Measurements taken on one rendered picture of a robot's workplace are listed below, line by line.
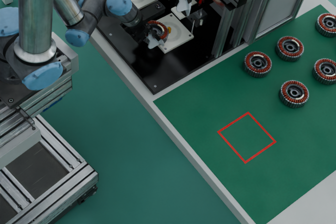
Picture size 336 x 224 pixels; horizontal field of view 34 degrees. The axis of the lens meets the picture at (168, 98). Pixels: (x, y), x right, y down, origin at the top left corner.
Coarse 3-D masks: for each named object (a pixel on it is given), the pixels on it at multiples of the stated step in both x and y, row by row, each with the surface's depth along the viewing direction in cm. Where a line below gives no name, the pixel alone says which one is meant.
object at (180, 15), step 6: (192, 0) 217; (198, 0) 220; (204, 0) 221; (210, 0) 221; (174, 6) 219; (192, 6) 215; (198, 6) 218; (204, 6) 221; (174, 12) 218; (180, 12) 218; (192, 12) 218; (180, 18) 217
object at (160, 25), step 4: (152, 20) 219; (152, 24) 217; (156, 24) 218; (160, 24) 218; (156, 28) 219; (160, 28) 218; (164, 28) 217; (156, 32) 217; (160, 32) 218; (164, 32) 216; (168, 32) 217; (152, 36) 213; (160, 36) 214; (164, 36) 214; (144, 40) 214; (148, 40) 213; (164, 40) 215
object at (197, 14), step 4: (196, 12) 227; (204, 12) 227; (188, 16) 230; (192, 16) 228; (196, 16) 225; (200, 16) 226; (204, 16) 227; (192, 20) 229; (196, 20) 226; (204, 20) 229; (196, 24) 228
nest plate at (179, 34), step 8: (168, 16) 229; (168, 24) 227; (176, 24) 227; (176, 32) 225; (184, 32) 225; (168, 40) 222; (176, 40) 223; (184, 40) 223; (160, 48) 221; (168, 48) 220
